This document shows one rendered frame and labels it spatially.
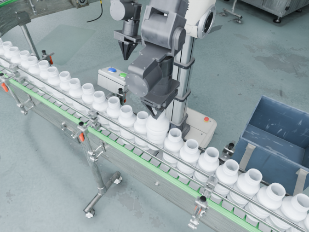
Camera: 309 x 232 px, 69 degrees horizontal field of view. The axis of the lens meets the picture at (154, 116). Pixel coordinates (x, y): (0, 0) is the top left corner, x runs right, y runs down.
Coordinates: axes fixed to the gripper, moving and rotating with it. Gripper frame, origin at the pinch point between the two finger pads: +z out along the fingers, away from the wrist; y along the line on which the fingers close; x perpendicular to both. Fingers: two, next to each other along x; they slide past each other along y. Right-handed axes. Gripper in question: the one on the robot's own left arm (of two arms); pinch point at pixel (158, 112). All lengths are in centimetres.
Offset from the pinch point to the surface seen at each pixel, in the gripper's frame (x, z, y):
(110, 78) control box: 31.2, 11.1, 12.7
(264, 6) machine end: 34, 107, 369
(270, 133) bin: -35, 49, 59
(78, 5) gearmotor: 136, 35, 89
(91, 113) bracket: 23.4, 10.3, -5.8
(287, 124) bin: -40, 39, 59
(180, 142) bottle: -7.9, 9.2, 0.7
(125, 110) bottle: 13.2, 7.8, 0.5
